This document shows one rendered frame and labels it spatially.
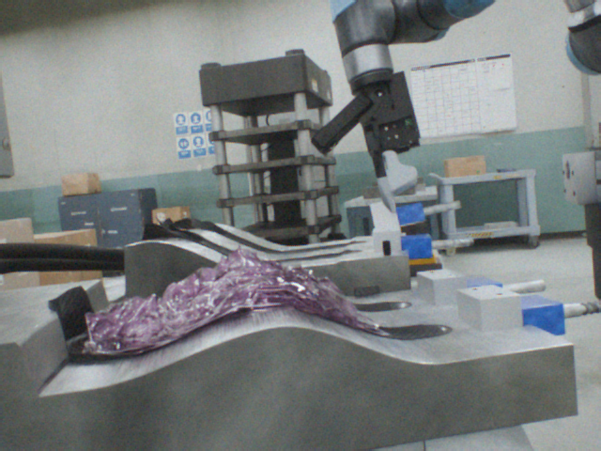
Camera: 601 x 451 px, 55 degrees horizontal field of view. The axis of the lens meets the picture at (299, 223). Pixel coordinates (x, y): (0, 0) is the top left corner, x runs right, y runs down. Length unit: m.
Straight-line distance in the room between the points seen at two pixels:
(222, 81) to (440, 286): 4.47
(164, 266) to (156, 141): 7.38
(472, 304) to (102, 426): 0.30
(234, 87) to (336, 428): 4.59
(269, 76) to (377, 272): 4.19
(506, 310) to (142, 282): 0.49
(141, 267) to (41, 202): 8.34
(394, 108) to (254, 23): 6.96
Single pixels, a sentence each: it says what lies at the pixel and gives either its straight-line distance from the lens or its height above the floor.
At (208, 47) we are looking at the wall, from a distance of 7.99.
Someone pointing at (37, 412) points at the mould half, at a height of 0.86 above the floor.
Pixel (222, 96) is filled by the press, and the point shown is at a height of 1.77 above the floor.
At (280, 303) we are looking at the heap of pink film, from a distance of 0.45.
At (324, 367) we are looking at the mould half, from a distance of 0.41.
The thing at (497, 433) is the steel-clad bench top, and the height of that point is 0.80.
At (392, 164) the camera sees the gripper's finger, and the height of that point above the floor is 1.00.
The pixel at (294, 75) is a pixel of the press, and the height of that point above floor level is 1.85.
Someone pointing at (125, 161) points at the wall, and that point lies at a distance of 8.37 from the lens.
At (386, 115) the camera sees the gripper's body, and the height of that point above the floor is 1.08.
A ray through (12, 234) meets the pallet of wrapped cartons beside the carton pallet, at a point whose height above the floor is 0.83.
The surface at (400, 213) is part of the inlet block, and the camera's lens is 0.88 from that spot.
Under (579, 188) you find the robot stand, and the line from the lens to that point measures 1.11.
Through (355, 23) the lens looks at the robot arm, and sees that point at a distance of 0.93.
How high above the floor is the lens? 0.99
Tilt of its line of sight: 4 degrees down
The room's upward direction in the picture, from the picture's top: 6 degrees counter-clockwise
